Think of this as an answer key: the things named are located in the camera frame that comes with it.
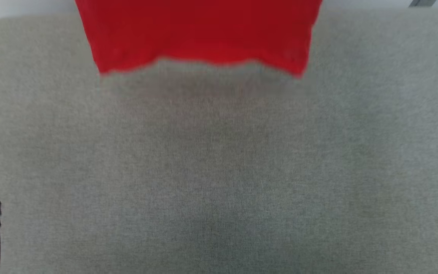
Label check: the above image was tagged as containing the red white garment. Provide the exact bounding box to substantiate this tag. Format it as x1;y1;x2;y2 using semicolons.
75;0;323;78

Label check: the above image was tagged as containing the grey fabric sofa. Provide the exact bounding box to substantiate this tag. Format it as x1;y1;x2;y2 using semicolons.
0;8;438;274

